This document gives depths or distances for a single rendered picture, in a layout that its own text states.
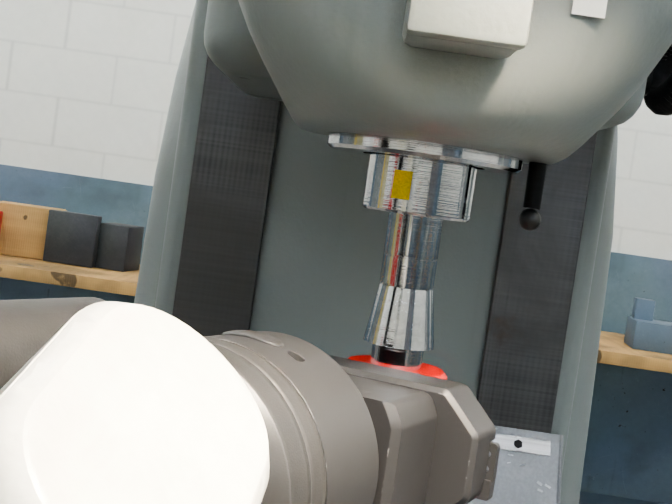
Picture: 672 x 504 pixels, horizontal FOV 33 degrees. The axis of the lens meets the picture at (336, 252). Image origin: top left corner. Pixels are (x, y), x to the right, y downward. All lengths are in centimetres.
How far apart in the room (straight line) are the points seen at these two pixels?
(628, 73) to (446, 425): 15
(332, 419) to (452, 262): 52
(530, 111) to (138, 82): 440
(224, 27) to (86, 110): 423
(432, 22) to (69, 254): 395
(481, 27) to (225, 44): 26
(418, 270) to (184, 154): 42
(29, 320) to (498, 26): 17
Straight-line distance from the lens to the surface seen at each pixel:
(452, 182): 49
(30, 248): 437
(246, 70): 62
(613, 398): 489
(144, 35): 482
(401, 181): 48
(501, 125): 43
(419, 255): 50
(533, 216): 51
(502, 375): 89
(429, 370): 51
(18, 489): 23
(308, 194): 88
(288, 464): 34
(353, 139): 48
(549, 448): 90
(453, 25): 38
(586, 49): 43
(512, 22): 38
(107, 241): 431
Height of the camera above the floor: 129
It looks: 3 degrees down
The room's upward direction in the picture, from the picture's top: 8 degrees clockwise
